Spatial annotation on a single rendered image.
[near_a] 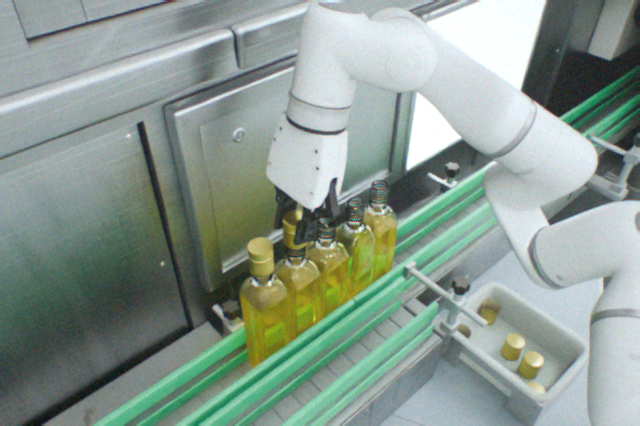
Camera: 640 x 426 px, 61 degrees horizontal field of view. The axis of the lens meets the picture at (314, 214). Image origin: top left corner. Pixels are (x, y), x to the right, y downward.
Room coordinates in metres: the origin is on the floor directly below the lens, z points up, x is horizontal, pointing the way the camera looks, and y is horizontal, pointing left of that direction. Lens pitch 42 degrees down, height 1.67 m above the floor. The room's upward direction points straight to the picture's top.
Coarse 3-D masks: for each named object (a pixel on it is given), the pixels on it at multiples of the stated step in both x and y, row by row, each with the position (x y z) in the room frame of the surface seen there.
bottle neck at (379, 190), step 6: (378, 180) 0.68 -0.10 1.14; (372, 186) 0.66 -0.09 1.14; (378, 186) 0.67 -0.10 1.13; (384, 186) 0.67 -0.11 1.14; (372, 192) 0.66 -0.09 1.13; (378, 192) 0.65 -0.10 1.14; (384, 192) 0.65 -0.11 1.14; (372, 198) 0.65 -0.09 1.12; (378, 198) 0.65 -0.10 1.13; (384, 198) 0.65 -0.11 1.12; (372, 204) 0.65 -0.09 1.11; (378, 204) 0.65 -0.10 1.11; (384, 204) 0.65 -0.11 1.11; (372, 210) 0.65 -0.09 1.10; (378, 210) 0.65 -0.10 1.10; (384, 210) 0.65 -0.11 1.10
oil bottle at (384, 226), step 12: (372, 216) 0.65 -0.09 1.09; (384, 216) 0.65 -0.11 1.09; (396, 216) 0.66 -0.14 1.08; (372, 228) 0.63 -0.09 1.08; (384, 228) 0.64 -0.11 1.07; (396, 228) 0.66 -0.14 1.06; (384, 240) 0.64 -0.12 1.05; (384, 252) 0.64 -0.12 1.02; (384, 264) 0.64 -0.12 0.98; (372, 276) 0.63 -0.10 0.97
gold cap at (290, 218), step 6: (294, 210) 0.56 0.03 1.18; (300, 210) 0.56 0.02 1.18; (288, 216) 0.55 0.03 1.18; (294, 216) 0.55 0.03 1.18; (300, 216) 0.55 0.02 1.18; (288, 222) 0.54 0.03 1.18; (294, 222) 0.54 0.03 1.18; (288, 228) 0.53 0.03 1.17; (294, 228) 0.53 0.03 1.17; (288, 234) 0.53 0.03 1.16; (288, 240) 0.53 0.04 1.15; (288, 246) 0.53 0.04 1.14; (294, 246) 0.53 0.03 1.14; (300, 246) 0.53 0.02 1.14
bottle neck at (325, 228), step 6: (318, 222) 0.58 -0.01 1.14; (324, 222) 0.59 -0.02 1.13; (330, 222) 0.59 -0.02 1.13; (318, 228) 0.58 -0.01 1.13; (324, 228) 0.57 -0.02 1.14; (330, 228) 0.57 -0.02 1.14; (318, 234) 0.58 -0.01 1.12; (324, 234) 0.57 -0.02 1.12; (330, 234) 0.57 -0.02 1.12; (318, 240) 0.58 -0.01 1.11; (324, 240) 0.57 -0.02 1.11; (330, 240) 0.57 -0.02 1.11; (318, 246) 0.57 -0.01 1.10; (324, 246) 0.57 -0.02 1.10; (330, 246) 0.57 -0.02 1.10
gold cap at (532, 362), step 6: (528, 354) 0.57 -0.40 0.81; (534, 354) 0.57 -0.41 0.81; (522, 360) 0.57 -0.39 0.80; (528, 360) 0.56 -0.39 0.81; (534, 360) 0.56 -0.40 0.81; (540, 360) 0.56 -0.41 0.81; (522, 366) 0.56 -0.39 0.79; (528, 366) 0.55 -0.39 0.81; (534, 366) 0.55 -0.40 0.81; (540, 366) 0.55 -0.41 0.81; (522, 372) 0.56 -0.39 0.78; (528, 372) 0.55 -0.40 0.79; (534, 372) 0.55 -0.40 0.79; (528, 378) 0.55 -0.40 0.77
